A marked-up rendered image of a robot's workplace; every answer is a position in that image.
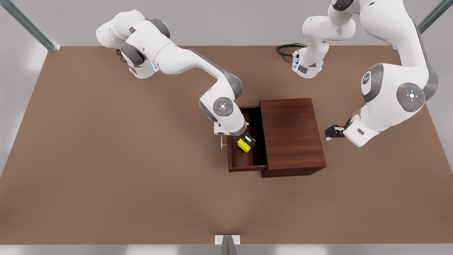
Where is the silver frame post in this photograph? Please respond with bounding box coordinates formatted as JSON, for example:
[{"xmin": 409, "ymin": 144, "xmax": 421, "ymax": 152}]
[
  {"xmin": 214, "ymin": 234, "xmax": 241, "ymax": 255},
  {"xmin": 417, "ymin": 0, "xmax": 453, "ymax": 34},
  {"xmin": 0, "ymin": 0, "xmax": 61, "ymax": 51}
]

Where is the small yellow block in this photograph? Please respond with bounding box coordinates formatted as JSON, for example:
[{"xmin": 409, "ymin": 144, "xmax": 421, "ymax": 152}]
[{"xmin": 237, "ymin": 138, "xmax": 253, "ymax": 154}]

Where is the dark wooden drawer, silver handle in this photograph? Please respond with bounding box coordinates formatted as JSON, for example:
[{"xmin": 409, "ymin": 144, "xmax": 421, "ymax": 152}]
[{"xmin": 220, "ymin": 106, "xmax": 269, "ymax": 173}]

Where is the dark wooden cabinet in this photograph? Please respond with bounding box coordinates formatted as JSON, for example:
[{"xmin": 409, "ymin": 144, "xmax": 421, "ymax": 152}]
[{"xmin": 259, "ymin": 98, "xmax": 327, "ymax": 178}]

